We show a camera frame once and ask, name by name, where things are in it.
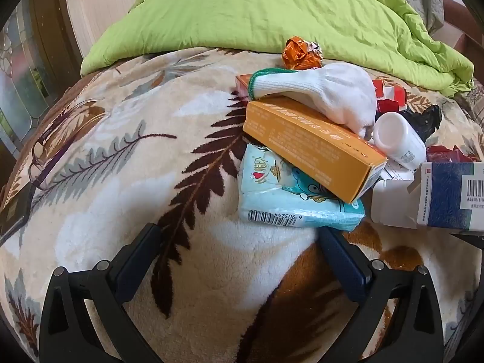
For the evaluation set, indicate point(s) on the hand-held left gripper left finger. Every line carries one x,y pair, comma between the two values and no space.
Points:
141,261

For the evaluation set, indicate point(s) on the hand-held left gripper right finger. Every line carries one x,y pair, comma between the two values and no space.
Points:
340,259

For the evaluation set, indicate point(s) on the blue white medicine box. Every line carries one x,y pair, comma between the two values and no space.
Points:
442,193

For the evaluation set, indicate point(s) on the orange wrapper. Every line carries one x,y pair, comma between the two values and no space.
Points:
298,56

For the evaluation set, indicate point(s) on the leaf print blanket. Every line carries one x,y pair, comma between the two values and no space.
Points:
132,181

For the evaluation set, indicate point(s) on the light blue tissue packet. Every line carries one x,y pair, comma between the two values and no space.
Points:
279,200

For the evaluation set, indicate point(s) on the white paper leaflet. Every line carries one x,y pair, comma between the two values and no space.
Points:
397,172

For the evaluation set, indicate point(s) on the white plastic bottle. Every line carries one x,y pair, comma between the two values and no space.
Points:
397,136

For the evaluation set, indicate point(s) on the black phone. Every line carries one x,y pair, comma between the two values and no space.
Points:
15,208

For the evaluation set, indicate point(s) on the eyeglasses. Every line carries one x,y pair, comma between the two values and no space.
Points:
37,166

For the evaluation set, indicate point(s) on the red crumpled wrapper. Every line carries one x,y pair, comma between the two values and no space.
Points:
442,154

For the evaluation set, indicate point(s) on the black plastic bag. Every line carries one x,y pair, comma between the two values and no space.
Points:
427,121

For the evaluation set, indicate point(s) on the white glove with green cuff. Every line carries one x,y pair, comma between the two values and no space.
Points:
332,90

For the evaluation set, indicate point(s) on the red white crumpled packet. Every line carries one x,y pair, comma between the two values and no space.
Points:
389,96

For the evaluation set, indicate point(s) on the small orange cardboard box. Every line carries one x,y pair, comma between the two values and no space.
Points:
242,83

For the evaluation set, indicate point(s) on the striped brown pillow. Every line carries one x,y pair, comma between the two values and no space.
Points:
472,98

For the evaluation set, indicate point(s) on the wooden door with glass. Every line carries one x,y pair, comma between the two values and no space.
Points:
22,64

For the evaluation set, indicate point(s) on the wooden headboard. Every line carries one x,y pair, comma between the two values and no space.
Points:
465,30

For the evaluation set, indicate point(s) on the green duvet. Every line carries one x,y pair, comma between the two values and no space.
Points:
245,15

